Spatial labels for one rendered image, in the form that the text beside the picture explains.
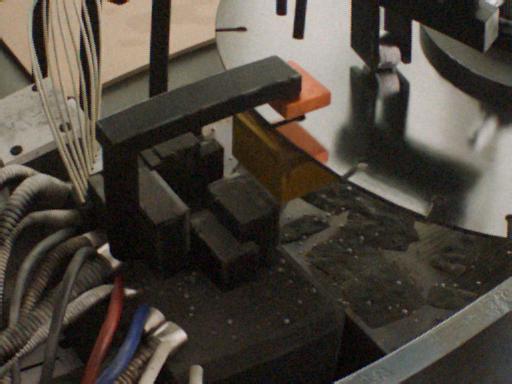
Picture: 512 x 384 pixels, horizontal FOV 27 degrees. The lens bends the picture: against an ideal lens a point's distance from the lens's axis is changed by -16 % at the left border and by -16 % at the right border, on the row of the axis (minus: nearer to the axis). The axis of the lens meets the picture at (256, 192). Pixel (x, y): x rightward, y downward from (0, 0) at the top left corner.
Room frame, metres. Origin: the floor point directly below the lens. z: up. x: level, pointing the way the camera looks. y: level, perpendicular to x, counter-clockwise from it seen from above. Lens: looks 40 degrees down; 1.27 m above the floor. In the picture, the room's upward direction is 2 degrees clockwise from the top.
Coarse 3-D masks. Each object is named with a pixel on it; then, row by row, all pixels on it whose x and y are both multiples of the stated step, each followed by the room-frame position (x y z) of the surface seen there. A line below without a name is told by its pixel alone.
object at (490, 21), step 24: (360, 0) 0.47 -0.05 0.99; (384, 0) 0.46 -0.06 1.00; (408, 0) 0.45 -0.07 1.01; (432, 0) 0.44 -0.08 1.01; (456, 0) 0.44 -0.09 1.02; (480, 0) 0.45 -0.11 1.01; (360, 24) 0.47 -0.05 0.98; (384, 24) 0.48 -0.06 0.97; (408, 24) 0.47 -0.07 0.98; (432, 24) 0.44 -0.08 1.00; (456, 24) 0.44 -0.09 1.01; (480, 24) 0.43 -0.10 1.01; (360, 48) 0.47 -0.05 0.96; (408, 48) 0.47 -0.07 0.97; (480, 48) 0.43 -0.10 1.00
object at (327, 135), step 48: (240, 0) 0.53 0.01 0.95; (288, 0) 0.53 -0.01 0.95; (336, 0) 0.54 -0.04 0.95; (240, 48) 0.48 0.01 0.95; (288, 48) 0.48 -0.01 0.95; (336, 48) 0.48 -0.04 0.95; (336, 96) 0.44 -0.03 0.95; (384, 96) 0.44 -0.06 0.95; (432, 96) 0.45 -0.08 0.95; (480, 96) 0.46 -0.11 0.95; (288, 144) 0.41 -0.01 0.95; (336, 144) 0.41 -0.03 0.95; (384, 144) 0.41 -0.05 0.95; (432, 144) 0.41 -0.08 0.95; (480, 144) 0.41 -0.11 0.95; (384, 192) 0.38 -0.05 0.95; (432, 192) 0.38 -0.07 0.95; (480, 192) 0.38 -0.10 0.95
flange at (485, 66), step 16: (432, 32) 0.50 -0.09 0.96; (432, 48) 0.49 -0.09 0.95; (448, 48) 0.48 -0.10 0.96; (464, 48) 0.49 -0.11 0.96; (496, 48) 0.49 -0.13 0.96; (448, 64) 0.48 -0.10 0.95; (464, 64) 0.47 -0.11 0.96; (480, 64) 0.47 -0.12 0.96; (496, 64) 0.47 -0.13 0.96; (480, 80) 0.46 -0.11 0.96; (496, 80) 0.46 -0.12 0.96
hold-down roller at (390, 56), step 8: (384, 32) 0.47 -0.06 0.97; (384, 40) 0.47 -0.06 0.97; (392, 40) 0.47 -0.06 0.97; (384, 48) 0.46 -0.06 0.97; (392, 48) 0.47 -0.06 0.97; (384, 56) 0.46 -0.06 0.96; (392, 56) 0.46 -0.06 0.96; (400, 56) 0.47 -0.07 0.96; (384, 64) 0.46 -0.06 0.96; (392, 64) 0.46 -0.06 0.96
